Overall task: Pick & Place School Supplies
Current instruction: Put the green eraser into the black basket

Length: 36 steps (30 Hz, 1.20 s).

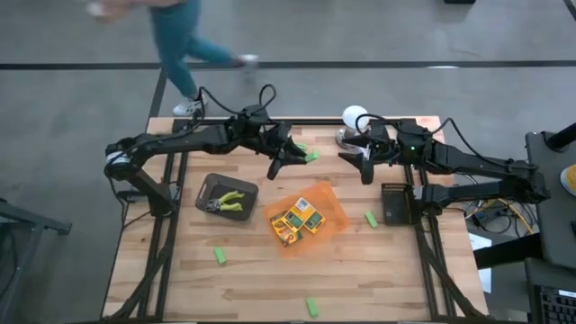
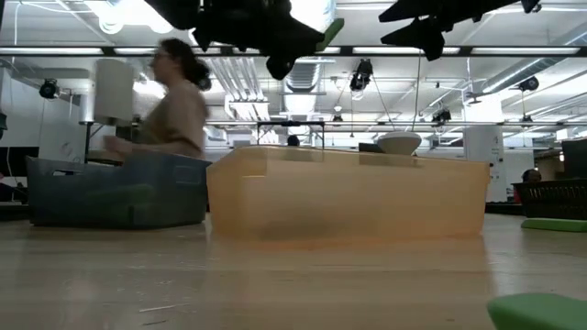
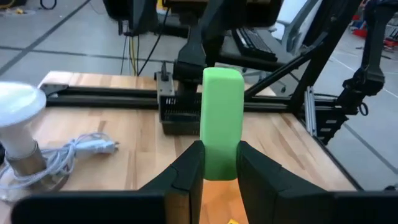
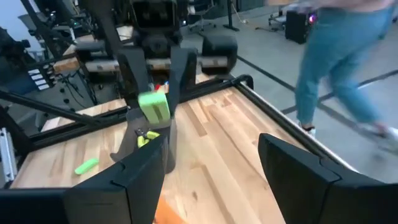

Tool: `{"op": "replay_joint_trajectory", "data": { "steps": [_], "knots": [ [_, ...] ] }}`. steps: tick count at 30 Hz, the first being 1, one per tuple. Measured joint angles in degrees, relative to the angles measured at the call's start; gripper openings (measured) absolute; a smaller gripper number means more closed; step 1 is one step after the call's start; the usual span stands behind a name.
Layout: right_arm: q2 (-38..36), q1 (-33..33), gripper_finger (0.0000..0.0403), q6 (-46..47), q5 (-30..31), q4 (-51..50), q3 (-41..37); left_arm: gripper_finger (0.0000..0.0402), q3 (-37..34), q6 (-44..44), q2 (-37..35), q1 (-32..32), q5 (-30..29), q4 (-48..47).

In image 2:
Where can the white dome lamp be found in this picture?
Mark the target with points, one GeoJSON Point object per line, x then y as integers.
{"type": "Point", "coordinates": [399, 142]}

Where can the dark desk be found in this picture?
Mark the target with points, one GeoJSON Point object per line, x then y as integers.
{"type": "Point", "coordinates": [11, 211]}

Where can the green Ticonderoga eraser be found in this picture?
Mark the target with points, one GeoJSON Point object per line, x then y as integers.
{"type": "Point", "coordinates": [555, 225]}

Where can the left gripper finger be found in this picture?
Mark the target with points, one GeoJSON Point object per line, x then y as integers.
{"type": "Point", "coordinates": [280, 66]}
{"type": "Point", "coordinates": [289, 36]}

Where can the long ceiling light bar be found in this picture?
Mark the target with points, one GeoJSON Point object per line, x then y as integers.
{"type": "Point", "coordinates": [504, 50]}

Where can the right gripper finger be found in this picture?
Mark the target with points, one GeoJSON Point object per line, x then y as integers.
{"type": "Point", "coordinates": [422, 9]}
{"type": "Point", "coordinates": [426, 36]}

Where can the orange translucent plastic bin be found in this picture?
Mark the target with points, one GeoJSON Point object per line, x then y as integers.
{"type": "Point", "coordinates": [344, 197]}

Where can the black monitor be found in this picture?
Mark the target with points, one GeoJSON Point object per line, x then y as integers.
{"type": "Point", "coordinates": [14, 160]}
{"type": "Point", "coordinates": [575, 158]}

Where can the black mesh basket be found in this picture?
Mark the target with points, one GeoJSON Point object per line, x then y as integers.
{"type": "Point", "coordinates": [555, 199]}

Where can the green marker bottom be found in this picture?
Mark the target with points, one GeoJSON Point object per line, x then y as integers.
{"type": "Point", "coordinates": [541, 314]}

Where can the white rectangular panel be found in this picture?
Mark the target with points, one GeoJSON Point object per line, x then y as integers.
{"type": "Point", "coordinates": [114, 91]}

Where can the long metal rail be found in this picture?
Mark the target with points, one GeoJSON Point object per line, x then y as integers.
{"type": "Point", "coordinates": [481, 123]}

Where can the person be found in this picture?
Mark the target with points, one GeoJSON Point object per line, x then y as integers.
{"type": "Point", "coordinates": [179, 114]}
{"type": "Point", "coordinates": [531, 175]}
{"type": "Point", "coordinates": [293, 140]}

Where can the slanted silver duct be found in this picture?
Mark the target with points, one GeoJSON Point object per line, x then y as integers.
{"type": "Point", "coordinates": [513, 75]}

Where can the dark grey plastic bin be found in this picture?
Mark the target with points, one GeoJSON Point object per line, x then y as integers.
{"type": "Point", "coordinates": [114, 197]}

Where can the black ceiling-mounted camera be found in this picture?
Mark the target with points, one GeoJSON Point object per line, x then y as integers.
{"type": "Point", "coordinates": [48, 88]}
{"type": "Point", "coordinates": [361, 75]}
{"type": "Point", "coordinates": [441, 115]}
{"type": "Point", "coordinates": [529, 84]}

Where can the green marker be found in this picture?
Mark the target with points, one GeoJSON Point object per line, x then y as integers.
{"type": "Point", "coordinates": [541, 314]}
{"type": "Point", "coordinates": [332, 32]}

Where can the silver round ventilation duct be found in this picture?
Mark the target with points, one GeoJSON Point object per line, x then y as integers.
{"type": "Point", "coordinates": [302, 75]}

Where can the black metal frame stand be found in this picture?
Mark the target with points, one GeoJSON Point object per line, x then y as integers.
{"type": "Point", "coordinates": [290, 123]}

